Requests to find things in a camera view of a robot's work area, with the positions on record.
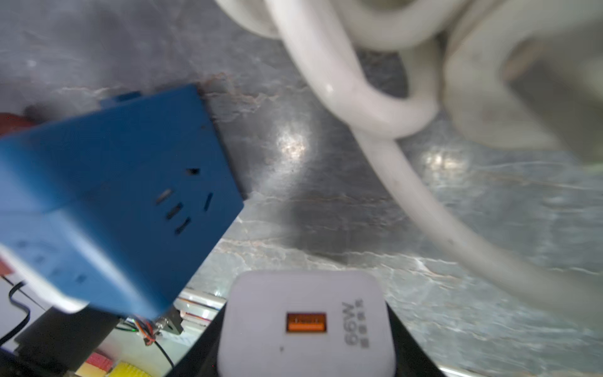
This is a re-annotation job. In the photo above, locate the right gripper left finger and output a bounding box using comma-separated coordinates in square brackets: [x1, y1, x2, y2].
[166, 305, 227, 377]

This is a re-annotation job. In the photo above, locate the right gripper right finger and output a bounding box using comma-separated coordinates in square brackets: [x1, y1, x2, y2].
[386, 304, 445, 377]

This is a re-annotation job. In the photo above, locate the white usb charger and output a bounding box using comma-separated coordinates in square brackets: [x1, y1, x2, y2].
[217, 270, 397, 376]

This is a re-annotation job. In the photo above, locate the blue cube socket adapter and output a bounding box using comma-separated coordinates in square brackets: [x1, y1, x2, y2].
[1, 85, 243, 319]

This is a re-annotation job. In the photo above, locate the white orange power strip cable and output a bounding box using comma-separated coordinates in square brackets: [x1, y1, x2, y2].
[214, 0, 603, 326]

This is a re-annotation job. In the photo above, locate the red cube socket adapter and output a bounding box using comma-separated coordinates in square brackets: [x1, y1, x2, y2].
[0, 112, 36, 137]

